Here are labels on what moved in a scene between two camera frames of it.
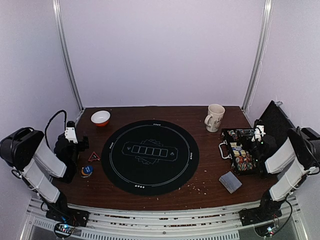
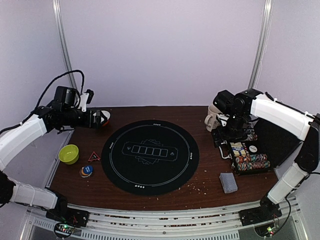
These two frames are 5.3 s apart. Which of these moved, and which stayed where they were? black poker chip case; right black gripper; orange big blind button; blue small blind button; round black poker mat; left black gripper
Moved: right black gripper; left black gripper
Stayed: round black poker mat; black poker chip case; orange big blind button; blue small blind button
